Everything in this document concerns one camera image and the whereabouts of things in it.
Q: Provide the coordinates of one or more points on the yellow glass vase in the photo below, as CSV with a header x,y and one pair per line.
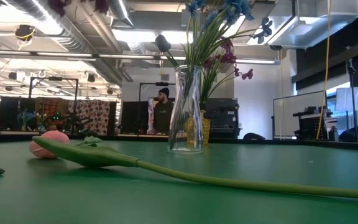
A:
x,y
206,130

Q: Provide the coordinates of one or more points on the pink artificial tulip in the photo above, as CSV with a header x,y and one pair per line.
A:
x,y
47,143

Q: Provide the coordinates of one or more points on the clear glass vase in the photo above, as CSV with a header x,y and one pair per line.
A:
x,y
186,74

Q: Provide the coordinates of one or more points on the small vase with white flowers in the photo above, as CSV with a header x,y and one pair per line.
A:
x,y
40,121

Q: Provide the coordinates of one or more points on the small vase with blue flowers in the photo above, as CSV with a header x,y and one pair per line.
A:
x,y
25,119

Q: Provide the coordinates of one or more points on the person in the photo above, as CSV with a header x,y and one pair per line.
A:
x,y
163,112

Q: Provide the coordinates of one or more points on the white floral cloth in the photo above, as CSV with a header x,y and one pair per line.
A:
x,y
150,115

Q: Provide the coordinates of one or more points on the black partition panel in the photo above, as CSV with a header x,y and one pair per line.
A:
x,y
134,118

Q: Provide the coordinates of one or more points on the black equipment rack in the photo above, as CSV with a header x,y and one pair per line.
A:
x,y
225,115

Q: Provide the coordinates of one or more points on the black spotlight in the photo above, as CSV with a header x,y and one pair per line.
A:
x,y
110,91
91,77

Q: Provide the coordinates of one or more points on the long ceiling strip light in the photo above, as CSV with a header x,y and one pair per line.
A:
x,y
126,56

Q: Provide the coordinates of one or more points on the black bag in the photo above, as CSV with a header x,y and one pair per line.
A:
x,y
253,137

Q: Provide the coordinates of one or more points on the polka dot cloth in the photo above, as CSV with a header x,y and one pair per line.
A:
x,y
95,116

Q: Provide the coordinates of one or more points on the green table mat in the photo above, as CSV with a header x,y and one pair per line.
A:
x,y
179,208

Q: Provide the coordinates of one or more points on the glass board panel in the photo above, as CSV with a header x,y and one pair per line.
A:
x,y
291,115

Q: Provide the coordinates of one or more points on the orange patterned cloth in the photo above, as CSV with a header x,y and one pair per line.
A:
x,y
50,107

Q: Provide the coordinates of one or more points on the black desk with equipment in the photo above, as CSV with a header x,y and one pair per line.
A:
x,y
309,124

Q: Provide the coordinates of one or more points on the black light stand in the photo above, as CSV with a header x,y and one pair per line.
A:
x,y
352,93

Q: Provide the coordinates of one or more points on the white screen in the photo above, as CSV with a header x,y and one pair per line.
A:
x,y
353,98

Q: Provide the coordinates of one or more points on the black frame with device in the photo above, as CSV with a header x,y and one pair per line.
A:
x,y
162,83

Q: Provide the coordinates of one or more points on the black stand frame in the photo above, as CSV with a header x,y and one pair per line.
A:
x,y
75,105

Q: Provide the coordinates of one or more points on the silver spiral ventilation duct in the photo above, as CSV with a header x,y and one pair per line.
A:
x,y
120,12
73,40

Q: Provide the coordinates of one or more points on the black ceiling camera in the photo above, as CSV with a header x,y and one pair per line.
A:
x,y
24,32

